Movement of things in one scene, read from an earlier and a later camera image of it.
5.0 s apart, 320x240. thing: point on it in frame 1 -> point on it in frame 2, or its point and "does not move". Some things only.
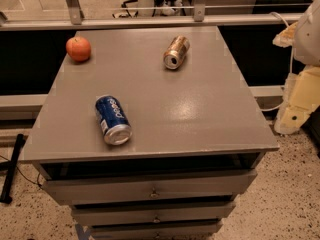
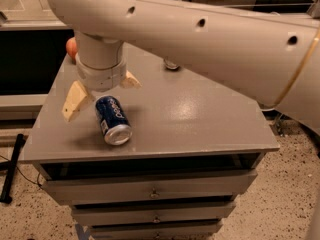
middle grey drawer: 120,212 does not move
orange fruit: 78,48 does not move
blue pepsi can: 113,120 does not move
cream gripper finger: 300,99 -> 77,94
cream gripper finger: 286,38 -> 130,82
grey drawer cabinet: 197,140 does not move
